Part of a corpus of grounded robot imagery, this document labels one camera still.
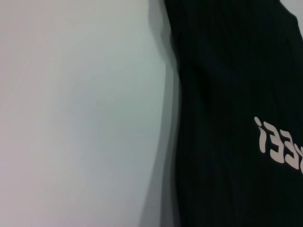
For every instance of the black t-shirt with FREE print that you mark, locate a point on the black t-shirt with FREE print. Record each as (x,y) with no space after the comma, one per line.
(225,118)

